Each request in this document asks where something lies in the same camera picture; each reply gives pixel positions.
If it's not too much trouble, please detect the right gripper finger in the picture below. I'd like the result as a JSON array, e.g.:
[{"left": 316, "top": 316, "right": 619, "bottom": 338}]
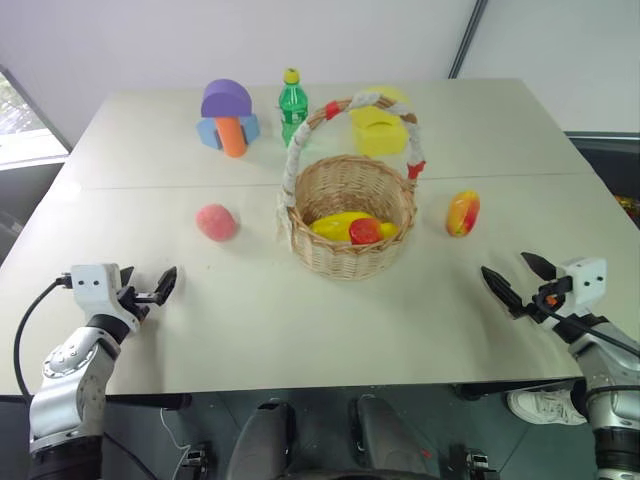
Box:
[
  {"left": 480, "top": 265, "right": 527, "bottom": 318},
  {"left": 520, "top": 251, "right": 558, "bottom": 282}
]

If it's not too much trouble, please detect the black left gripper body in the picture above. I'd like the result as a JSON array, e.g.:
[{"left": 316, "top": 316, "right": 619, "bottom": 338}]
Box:
[{"left": 117, "top": 283, "right": 161, "bottom": 324}]

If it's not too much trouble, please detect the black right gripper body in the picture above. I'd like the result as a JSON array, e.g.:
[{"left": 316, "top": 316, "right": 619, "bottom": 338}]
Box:
[{"left": 523, "top": 275, "right": 574, "bottom": 326}]

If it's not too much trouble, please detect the pink toy peach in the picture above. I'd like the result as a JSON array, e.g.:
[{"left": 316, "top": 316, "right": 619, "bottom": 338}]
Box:
[{"left": 195, "top": 202, "right": 238, "bottom": 244}]

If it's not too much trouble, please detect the orange yellow toy mango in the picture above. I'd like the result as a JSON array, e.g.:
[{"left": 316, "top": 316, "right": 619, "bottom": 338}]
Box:
[{"left": 445, "top": 189, "right": 481, "bottom": 238}]

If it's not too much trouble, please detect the white sneaker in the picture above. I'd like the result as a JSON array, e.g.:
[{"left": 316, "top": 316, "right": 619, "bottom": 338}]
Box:
[{"left": 506, "top": 389, "right": 589, "bottom": 427}]

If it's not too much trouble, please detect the dark cabinet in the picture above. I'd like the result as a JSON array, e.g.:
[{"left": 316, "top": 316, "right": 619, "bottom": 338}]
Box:
[{"left": 563, "top": 130, "right": 640, "bottom": 204}]

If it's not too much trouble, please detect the red toy apple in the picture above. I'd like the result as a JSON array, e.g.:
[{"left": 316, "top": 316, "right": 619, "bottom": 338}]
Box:
[{"left": 348, "top": 217, "right": 383, "bottom": 246}]

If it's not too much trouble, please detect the orange foam cylinder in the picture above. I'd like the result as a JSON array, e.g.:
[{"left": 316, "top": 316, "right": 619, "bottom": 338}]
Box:
[{"left": 215, "top": 116, "right": 249, "bottom": 159}]

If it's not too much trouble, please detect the yellow toy banana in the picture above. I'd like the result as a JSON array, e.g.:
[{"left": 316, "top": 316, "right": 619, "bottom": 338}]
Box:
[{"left": 308, "top": 211, "right": 400, "bottom": 244}]

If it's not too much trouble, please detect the dark rounded robot leg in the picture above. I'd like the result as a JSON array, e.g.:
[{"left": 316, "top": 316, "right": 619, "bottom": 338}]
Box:
[
  {"left": 348, "top": 394, "right": 442, "bottom": 480},
  {"left": 231, "top": 399, "right": 296, "bottom": 480}
]

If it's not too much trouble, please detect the purple half-round foam block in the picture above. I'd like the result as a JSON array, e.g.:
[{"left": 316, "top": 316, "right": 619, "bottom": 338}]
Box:
[{"left": 200, "top": 78, "right": 252, "bottom": 120}]

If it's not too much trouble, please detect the yellow foam arch block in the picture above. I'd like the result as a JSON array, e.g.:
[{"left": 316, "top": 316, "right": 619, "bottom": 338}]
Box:
[{"left": 349, "top": 106, "right": 407, "bottom": 157}]

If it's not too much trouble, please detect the green plastic bottle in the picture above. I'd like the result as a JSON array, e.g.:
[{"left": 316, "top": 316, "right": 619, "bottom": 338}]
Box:
[{"left": 278, "top": 67, "right": 311, "bottom": 148}]

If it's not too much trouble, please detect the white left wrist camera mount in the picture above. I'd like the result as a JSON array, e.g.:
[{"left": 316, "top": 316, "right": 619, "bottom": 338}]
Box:
[{"left": 70, "top": 263, "right": 142, "bottom": 342}]

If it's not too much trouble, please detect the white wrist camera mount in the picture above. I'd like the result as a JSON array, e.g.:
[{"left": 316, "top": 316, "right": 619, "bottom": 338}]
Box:
[
  {"left": 553, "top": 256, "right": 609, "bottom": 322},
  {"left": 70, "top": 263, "right": 142, "bottom": 342}
]

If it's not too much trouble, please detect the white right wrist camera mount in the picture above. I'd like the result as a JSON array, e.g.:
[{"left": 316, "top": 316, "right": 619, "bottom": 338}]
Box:
[{"left": 553, "top": 256, "right": 609, "bottom": 322}]

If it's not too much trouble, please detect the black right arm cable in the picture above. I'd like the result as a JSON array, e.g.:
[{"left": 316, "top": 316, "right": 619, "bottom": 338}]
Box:
[{"left": 535, "top": 297, "right": 640, "bottom": 359}]

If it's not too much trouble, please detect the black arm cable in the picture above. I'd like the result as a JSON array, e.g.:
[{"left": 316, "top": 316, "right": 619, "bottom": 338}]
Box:
[
  {"left": 535, "top": 297, "right": 640, "bottom": 359},
  {"left": 13, "top": 273, "right": 74, "bottom": 399}
]

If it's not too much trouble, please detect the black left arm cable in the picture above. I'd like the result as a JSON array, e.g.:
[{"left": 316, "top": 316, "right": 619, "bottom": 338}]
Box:
[{"left": 13, "top": 273, "right": 74, "bottom": 399}]

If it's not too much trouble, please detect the thin white cable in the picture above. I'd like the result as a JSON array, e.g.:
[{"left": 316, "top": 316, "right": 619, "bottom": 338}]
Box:
[{"left": 159, "top": 406, "right": 194, "bottom": 467}]

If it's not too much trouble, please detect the wicker basket with handle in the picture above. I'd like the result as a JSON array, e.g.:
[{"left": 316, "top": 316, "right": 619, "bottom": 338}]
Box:
[{"left": 273, "top": 92, "right": 429, "bottom": 282}]

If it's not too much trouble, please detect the window with grey frame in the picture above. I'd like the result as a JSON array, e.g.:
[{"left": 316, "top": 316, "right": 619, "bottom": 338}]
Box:
[{"left": 0, "top": 64, "right": 73, "bottom": 171}]

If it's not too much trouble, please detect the dark grey wall post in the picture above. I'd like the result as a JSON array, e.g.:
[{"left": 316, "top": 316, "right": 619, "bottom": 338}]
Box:
[{"left": 447, "top": 0, "right": 490, "bottom": 80}]

